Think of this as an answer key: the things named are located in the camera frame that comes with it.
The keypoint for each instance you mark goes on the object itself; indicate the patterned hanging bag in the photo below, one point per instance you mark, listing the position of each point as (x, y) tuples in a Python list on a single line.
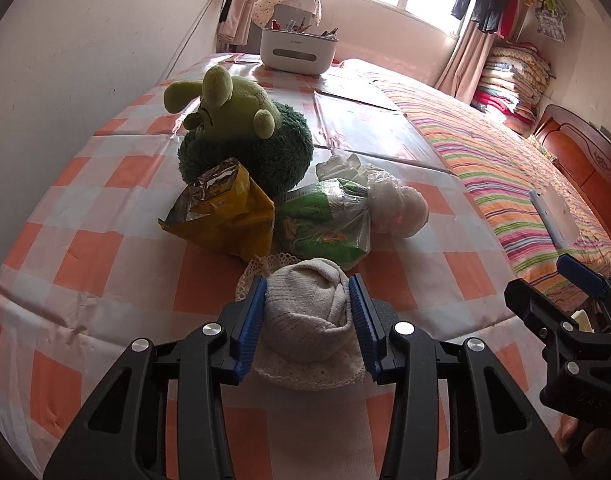
[(550, 22)]

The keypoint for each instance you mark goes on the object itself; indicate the green snack bag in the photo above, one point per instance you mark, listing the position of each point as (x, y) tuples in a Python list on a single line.
[(310, 220)]

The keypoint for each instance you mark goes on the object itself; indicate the orange white checkered tablecloth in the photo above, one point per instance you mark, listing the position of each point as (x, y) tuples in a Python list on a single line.
[(110, 260)]

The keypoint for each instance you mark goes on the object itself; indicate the white floor appliance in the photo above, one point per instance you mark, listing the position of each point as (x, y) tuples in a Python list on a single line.
[(298, 12)]

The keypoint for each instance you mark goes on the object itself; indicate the blue case with clear lid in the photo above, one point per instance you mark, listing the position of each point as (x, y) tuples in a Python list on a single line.
[(555, 215)]

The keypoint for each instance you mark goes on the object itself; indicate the person's right hand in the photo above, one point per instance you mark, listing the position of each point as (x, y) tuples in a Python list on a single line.
[(569, 427)]

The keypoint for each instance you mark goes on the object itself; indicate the bundle of pens and tools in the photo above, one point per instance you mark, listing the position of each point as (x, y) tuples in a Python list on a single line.
[(325, 33)]

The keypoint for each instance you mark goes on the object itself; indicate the wooden headboard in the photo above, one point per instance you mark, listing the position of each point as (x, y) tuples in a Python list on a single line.
[(575, 150)]

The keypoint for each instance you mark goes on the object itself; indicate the stack of folded quilts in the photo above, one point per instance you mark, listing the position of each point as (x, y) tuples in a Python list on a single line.
[(510, 90)]

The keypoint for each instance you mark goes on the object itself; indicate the white desktop organizer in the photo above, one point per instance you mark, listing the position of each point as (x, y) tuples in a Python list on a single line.
[(295, 55)]

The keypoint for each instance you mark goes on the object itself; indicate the white ball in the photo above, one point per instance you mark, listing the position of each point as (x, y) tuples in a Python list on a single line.
[(400, 210)]

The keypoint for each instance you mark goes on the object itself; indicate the grey item on headboard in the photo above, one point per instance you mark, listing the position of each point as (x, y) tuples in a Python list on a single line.
[(608, 135)]

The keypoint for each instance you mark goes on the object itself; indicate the yellow foil snack bag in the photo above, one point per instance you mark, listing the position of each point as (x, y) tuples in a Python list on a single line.
[(225, 220)]

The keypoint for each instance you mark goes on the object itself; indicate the beige curtain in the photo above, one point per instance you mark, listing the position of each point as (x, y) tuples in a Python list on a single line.
[(465, 70), (240, 10)]

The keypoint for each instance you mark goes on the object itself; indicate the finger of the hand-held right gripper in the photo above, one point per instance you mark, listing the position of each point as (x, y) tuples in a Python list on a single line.
[(580, 275), (535, 305)]

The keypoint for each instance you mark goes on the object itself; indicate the green plush toy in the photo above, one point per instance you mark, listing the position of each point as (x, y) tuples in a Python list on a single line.
[(235, 105)]

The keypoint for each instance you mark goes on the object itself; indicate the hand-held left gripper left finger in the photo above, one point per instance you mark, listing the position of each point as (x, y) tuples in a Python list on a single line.
[(250, 330)]

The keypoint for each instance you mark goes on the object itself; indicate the striped bed sheet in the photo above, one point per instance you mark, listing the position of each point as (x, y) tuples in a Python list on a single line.
[(485, 175)]

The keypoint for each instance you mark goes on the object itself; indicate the cream plastic bin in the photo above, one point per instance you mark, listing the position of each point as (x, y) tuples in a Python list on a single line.
[(583, 320)]

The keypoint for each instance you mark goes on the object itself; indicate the white knitted lace cloth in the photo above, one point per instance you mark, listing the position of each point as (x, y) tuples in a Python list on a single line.
[(305, 310)]

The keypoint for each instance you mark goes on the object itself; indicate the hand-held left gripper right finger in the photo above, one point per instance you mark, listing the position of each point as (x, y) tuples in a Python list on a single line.
[(363, 330)]

